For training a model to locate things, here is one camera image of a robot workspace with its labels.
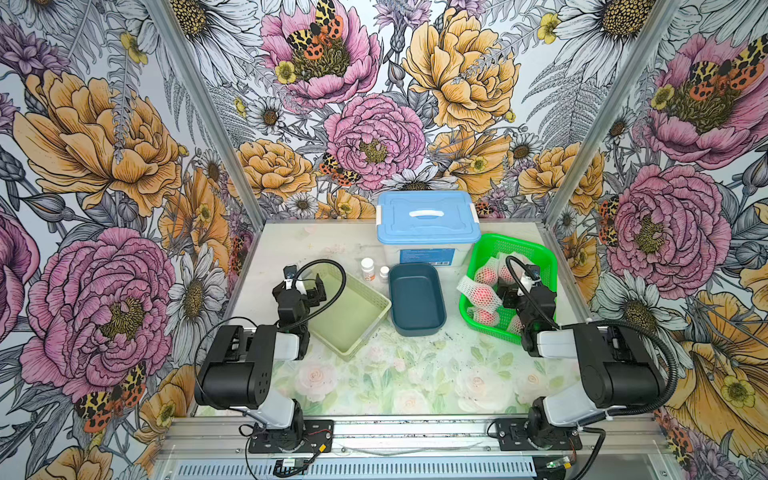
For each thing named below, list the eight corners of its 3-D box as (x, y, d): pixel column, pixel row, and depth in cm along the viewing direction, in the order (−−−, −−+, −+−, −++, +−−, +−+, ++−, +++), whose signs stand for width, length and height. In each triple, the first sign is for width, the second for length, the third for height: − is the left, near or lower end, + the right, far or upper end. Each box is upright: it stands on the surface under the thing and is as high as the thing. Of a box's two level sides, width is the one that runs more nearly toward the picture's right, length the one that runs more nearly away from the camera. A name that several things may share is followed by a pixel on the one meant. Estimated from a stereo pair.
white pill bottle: (362, 281, 105) (360, 269, 100) (363, 268, 109) (361, 256, 103) (375, 281, 105) (374, 269, 100) (375, 269, 109) (375, 256, 103)
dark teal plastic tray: (389, 335, 93) (388, 327, 89) (389, 271, 109) (389, 260, 105) (445, 336, 93) (448, 327, 89) (437, 271, 109) (439, 261, 105)
